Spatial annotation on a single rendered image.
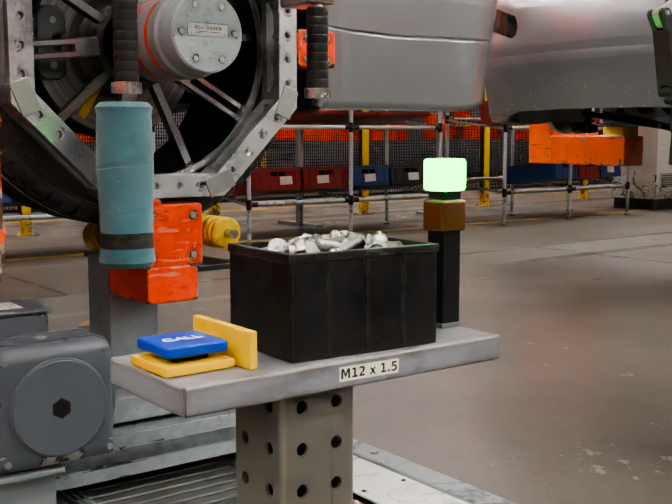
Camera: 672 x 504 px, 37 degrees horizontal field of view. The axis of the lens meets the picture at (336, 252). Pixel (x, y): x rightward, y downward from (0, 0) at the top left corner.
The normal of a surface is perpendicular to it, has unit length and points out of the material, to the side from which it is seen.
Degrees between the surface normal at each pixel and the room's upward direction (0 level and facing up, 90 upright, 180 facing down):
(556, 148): 90
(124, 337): 90
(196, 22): 90
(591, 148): 90
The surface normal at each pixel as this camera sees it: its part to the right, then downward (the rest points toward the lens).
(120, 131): 0.08, 0.07
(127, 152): 0.30, 0.11
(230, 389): 0.60, 0.10
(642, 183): -0.79, 0.07
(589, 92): -0.75, 0.41
